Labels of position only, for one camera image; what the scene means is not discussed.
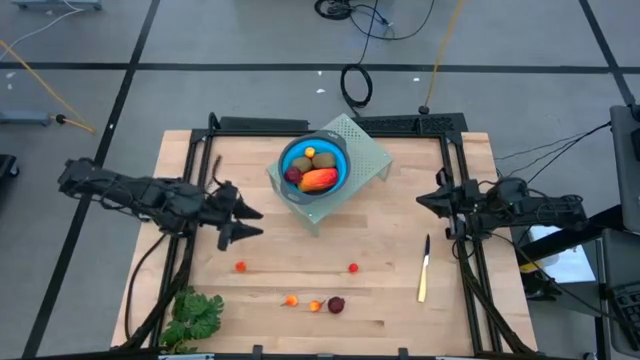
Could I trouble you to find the green leafy plant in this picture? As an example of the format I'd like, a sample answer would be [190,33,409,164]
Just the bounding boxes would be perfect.
[158,286,225,355]

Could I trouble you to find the black floor equipment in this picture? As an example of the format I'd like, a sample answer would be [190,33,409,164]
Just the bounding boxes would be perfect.
[0,153,21,180]

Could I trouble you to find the black perforated controller box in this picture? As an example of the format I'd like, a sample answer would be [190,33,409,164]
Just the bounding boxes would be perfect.
[352,112,469,134]

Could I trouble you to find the green perforated metal shelf riser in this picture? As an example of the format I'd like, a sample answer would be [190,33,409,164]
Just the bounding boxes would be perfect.
[265,112,395,237]

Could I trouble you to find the white sheet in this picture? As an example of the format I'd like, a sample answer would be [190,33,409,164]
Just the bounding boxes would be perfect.
[527,224,597,285]

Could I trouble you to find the black coiled hanging cable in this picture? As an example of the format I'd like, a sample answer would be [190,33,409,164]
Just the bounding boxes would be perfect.
[339,0,396,119]

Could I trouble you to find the grey laptop computer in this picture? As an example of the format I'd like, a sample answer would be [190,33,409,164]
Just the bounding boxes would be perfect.
[599,227,640,359]

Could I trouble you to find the black stand beam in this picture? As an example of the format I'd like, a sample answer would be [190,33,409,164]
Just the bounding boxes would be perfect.
[514,203,626,261]

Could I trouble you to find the black blade cream handle knife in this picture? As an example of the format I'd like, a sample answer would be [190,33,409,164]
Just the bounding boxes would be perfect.
[417,234,432,304]

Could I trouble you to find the grey stand foot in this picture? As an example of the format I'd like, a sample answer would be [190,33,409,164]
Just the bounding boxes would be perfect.
[9,0,104,12]
[0,110,54,127]

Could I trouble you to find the blue collapsible colander grey rim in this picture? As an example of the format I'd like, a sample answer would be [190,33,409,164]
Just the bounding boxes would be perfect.
[276,130,351,207]

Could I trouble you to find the yellow floor cable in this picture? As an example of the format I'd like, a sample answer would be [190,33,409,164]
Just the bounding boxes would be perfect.
[0,39,96,135]

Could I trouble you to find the white floor cable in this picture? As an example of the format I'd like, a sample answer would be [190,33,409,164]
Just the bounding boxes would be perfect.
[0,7,81,49]

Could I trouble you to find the thin black floor cables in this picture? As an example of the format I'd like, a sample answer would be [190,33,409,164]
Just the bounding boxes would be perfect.
[494,119,614,184]

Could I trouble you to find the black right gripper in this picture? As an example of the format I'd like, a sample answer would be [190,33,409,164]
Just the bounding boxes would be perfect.
[416,168,484,241]

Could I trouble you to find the grey monitor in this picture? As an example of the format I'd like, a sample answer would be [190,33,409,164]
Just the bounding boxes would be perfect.
[608,103,640,234]

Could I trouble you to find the yellow hanging cable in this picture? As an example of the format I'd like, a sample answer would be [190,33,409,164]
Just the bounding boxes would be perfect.
[418,0,465,115]

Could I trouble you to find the black cable bundle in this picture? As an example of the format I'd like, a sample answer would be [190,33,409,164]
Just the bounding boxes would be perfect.
[313,0,436,42]

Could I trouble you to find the black smooth controller box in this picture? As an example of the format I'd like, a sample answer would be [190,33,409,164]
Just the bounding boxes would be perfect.
[218,116,311,133]

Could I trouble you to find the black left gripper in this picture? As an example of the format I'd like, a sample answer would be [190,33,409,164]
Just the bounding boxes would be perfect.
[197,182,264,252]

